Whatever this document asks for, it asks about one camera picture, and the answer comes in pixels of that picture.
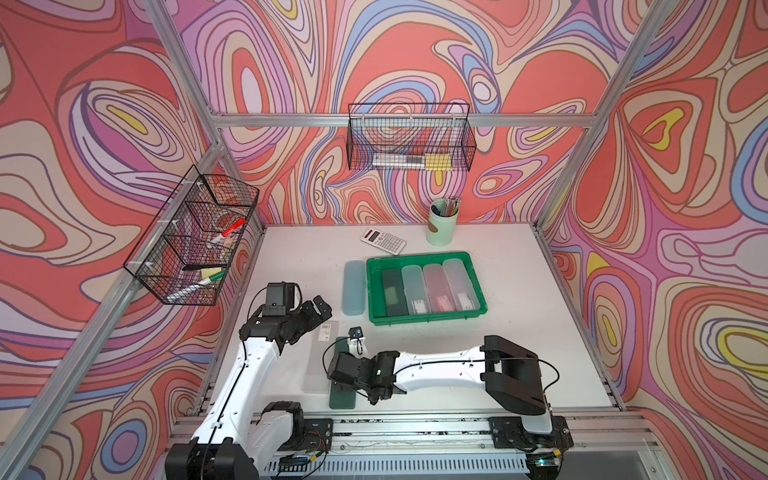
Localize black wire basket left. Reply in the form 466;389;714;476
123;166;260;306

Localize clear box in basket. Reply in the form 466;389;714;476
372;153;425;170

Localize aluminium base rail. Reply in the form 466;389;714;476
261;410;675;479

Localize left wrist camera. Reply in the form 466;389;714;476
262;282;303;317

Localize white calculator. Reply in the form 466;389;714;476
360;228;406;256

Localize light blue pencil case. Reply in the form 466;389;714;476
342;260;367;316

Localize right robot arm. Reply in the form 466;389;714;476
353;335;555;436

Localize yellow box in basket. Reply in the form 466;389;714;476
424;153;453;172

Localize black wire basket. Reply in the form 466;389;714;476
346;101;477;172
123;166;260;306

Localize frosted white pencil case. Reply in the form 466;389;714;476
401;265;431;316
443;258;480;311

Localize black wire basket back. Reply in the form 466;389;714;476
346;101;477;172

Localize green white marker in basket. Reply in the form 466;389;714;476
166;267;225;302

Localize pale green pen cup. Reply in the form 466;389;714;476
426;210;460;247

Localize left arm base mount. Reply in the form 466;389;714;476
257;401;334;453

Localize green plastic storage box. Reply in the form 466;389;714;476
366;251;488;326

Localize red marker in basket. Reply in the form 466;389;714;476
210;218;246;245

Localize pens in cup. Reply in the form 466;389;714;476
430;198;462;218

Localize dark green pencil case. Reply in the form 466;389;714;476
381;269;409;317
329;337;358;410

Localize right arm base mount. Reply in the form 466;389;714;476
488;414;574;453

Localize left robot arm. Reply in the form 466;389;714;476
164;296;332;479

